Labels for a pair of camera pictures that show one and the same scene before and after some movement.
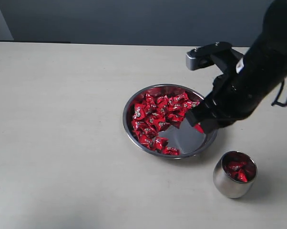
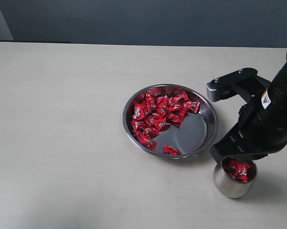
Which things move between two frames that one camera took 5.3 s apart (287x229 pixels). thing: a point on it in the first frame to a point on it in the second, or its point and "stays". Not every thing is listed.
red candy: [139, 112] stays
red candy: [199, 128] to [242, 168]
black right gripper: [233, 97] to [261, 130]
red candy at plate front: [171, 150] stays
